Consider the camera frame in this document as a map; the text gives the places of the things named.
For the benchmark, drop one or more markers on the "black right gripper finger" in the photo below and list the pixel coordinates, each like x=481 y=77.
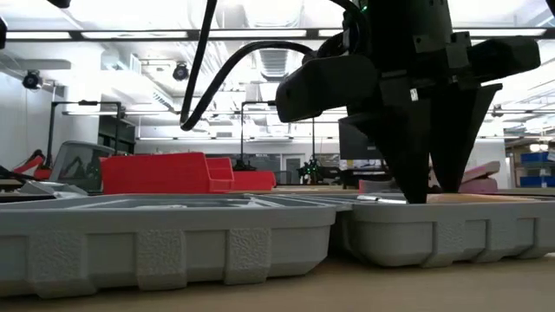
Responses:
x=403 y=151
x=455 y=138

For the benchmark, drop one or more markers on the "grey plastic tool case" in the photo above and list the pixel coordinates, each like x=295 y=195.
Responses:
x=173 y=242

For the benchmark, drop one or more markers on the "black background robot arm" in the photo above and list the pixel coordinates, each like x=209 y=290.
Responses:
x=32 y=167

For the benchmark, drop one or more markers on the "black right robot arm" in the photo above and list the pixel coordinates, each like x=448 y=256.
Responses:
x=407 y=15

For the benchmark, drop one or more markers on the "black computer monitor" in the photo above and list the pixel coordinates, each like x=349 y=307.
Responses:
x=353 y=145

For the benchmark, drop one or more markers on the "blue storage bin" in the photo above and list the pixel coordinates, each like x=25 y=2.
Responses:
x=535 y=182
x=535 y=158

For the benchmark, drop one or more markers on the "black robot with green light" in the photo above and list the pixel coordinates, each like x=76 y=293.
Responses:
x=312 y=169

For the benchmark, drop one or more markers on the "black round stand base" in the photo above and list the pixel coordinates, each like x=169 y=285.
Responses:
x=245 y=165

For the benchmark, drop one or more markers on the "black overhead rig bar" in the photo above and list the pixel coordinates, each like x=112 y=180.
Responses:
x=195 y=34

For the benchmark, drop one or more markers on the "black ceiling spotlight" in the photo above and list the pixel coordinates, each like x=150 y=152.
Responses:
x=180 y=72
x=32 y=80

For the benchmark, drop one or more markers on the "red plastic bin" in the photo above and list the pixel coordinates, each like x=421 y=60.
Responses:
x=152 y=173

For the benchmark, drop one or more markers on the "silver ceiling air duct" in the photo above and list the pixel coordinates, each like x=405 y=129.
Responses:
x=273 y=65

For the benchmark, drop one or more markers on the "black background rig frame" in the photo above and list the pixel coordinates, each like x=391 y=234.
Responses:
x=242 y=130
x=50 y=130

